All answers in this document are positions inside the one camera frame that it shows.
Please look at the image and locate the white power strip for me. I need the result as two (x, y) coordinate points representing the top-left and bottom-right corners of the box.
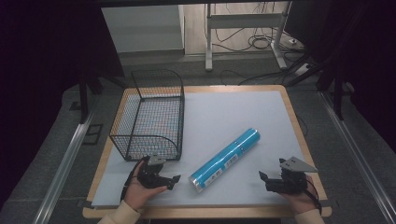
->
(293, 63), (313, 77)

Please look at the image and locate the dark curtain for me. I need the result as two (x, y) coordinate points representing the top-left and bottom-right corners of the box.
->
(0, 0), (126, 202)
(306, 0), (396, 154)

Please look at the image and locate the white metal desk frame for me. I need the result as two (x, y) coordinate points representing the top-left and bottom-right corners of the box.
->
(204, 1), (290, 72)

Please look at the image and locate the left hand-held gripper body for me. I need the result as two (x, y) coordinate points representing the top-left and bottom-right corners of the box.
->
(136, 154), (171, 189)

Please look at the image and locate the aluminium floor rail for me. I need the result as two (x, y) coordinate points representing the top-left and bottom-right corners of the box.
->
(319, 91), (396, 224)
(32, 102), (101, 224)

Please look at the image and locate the black floor plate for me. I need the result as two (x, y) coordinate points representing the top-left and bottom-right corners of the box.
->
(81, 123), (104, 146)

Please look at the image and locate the blue plastic film roll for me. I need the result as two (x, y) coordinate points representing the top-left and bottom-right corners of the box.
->
(188, 127), (262, 194)

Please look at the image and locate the black wire mesh basket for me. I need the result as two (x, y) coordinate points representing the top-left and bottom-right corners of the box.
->
(109, 68), (186, 162)

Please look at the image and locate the black metal stand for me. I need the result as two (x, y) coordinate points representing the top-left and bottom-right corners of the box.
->
(77, 72), (129, 124)
(316, 69), (346, 121)

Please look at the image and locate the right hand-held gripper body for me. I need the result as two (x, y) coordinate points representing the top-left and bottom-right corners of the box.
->
(274, 156), (318, 194)

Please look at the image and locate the person's left hand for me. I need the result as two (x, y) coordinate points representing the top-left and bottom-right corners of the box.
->
(123, 169), (168, 213)

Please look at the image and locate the person's right hand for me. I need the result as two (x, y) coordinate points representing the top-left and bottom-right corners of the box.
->
(278, 175), (318, 216)

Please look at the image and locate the bundle of black floor cables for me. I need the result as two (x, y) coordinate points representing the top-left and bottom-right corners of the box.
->
(214, 2), (304, 53)

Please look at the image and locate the white cabinet panel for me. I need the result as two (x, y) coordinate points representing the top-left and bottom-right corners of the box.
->
(101, 4), (186, 54)

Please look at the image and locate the black floor cable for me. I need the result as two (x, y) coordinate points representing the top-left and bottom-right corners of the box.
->
(219, 68), (302, 87)

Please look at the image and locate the light grey table mat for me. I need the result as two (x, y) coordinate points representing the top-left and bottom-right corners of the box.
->
(91, 90), (308, 209)

